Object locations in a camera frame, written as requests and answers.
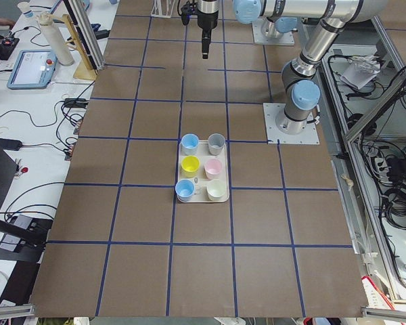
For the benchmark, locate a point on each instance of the paper cup on desk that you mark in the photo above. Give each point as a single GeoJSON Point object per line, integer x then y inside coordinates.
{"type": "Point", "coordinates": [25, 8]}

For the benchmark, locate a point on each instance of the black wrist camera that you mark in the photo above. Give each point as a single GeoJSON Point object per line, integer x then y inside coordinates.
{"type": "Point", "coordinates": [187, 11]}

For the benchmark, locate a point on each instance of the grey plastic cup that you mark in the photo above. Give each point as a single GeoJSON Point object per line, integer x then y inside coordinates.
{"type": "Point", "coordinates": [216, 143]}

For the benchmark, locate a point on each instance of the white wire cup rack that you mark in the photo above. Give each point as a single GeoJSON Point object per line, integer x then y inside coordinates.
{"type": "Point", "coordinates": [162, 8]}

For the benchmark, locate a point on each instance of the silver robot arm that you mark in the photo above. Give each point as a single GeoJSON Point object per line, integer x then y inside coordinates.
{"type": "Point", "coordinates": [301, 93]}

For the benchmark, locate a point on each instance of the silver aluminium frame post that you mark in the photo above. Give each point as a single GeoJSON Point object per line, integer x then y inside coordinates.
{"type": "Point", "coordinates": [86, 35]}

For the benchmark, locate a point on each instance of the pink plastic cup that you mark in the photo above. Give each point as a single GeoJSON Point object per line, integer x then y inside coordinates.
{"type": "Point", "coordinates": [213, 168]}

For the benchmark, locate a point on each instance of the white cylindrical bottle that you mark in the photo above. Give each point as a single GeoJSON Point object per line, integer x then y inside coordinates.
{"type": "Point", "coordinates": [54, 37]}

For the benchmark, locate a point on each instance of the light blue plastic cup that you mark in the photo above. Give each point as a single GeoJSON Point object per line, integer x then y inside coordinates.
{"type": "Point", "coordinates": [189, 144]}

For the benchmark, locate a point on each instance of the blue cup near tray front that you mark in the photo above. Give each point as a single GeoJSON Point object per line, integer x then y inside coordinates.
{"type": "Point", "coordinates": [185, 190]}

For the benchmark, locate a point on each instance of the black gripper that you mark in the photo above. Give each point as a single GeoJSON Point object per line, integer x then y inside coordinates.
{"type": "Point", "coordinates": [206, 17]}

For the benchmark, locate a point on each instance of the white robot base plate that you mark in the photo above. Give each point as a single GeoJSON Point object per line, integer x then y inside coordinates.
{"type": "Point", "coordinates": [308, 135]}

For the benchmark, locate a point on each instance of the cream white plastic cup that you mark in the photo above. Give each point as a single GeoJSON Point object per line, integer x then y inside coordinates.
{"type": "Point", "coordinates": [216, 189]}

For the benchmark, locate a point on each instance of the white plastic tray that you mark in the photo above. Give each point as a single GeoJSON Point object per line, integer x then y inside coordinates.
{"type": "Point", "coordinates": [200, 180]}

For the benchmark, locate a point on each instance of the black power adapter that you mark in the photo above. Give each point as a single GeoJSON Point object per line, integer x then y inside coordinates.
{"type": "Point", "coordinates": [10, 144]}

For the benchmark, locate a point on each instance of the yellow plastic cup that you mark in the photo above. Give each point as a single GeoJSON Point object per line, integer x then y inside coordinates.
{"type": "Point", "coordinates": [190, 166]}

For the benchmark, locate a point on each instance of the wooden mug tree stand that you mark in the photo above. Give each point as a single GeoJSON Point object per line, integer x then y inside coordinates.
{"type": "Point", "coordinates": [84, 69]}

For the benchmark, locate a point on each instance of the blue teach pendant tablet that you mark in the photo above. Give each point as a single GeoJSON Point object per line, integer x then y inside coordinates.
{"type": "Point", "coordinates": [33, 70]}

